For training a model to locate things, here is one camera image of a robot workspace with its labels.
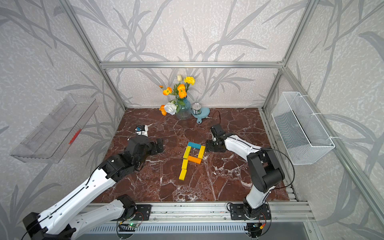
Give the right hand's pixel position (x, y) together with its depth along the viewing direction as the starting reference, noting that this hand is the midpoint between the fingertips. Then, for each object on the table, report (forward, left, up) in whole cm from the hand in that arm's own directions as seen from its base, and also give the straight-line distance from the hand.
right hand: (210, 147), depth 93 cm
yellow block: (-1, +15, -4) cm, 15 cm away
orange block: (-7, +10, -3) cm, 13 cm away
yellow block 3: (-10, +16, -3) cm, 19 cm away
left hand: (-7, +28, +19) cm, 34 cm away
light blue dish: (+32, +3, -3) cm, 33 cm away
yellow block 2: (-1, +6, -5) cm, 7 cm away
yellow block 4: (-16, +17, -3) cm, 23 cm away
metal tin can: (+34, +10, +1) cm, 35 cm away
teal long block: (+3, +10, -3) cm, 11 cm away
